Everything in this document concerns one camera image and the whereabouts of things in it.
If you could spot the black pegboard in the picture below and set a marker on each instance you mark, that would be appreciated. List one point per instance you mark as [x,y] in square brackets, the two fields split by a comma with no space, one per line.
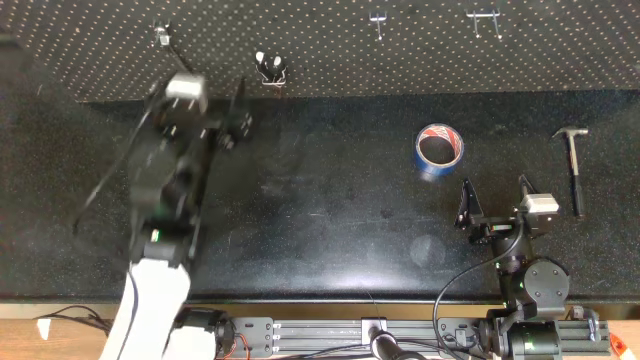
[400,60]

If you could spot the white tape piece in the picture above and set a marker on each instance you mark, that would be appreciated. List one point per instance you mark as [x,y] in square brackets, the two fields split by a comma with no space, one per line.
[44,327]

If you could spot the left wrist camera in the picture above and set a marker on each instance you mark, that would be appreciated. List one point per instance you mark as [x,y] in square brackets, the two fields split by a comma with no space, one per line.
[186,91]

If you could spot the mounting rail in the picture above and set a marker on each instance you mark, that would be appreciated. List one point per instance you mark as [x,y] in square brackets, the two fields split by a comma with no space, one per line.
[320,332]

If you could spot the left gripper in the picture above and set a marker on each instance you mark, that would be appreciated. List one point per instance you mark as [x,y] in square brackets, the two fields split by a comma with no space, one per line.
[212,127]

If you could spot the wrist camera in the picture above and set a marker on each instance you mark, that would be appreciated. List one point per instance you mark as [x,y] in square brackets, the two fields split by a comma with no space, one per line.
[186,91]
[539,204]

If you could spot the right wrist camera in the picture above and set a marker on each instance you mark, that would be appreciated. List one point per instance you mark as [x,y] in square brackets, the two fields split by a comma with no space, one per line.
[539,204]

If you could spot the black and white pliers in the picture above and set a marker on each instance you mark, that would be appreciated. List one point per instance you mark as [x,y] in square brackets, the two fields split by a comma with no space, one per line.
[272,67]

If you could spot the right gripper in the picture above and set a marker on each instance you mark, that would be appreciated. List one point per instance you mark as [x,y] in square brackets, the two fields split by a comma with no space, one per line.
[492,229]

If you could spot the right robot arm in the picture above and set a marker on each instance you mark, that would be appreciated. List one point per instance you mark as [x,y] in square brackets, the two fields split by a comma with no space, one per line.
[542,285]

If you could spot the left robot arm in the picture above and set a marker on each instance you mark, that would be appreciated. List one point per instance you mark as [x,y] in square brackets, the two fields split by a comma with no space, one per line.
[155,300]

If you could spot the metal double hook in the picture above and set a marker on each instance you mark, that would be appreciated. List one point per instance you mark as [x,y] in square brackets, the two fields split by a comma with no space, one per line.
[484,15]

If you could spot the hammer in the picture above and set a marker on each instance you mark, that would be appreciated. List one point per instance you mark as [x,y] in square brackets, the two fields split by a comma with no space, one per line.
[575,165]

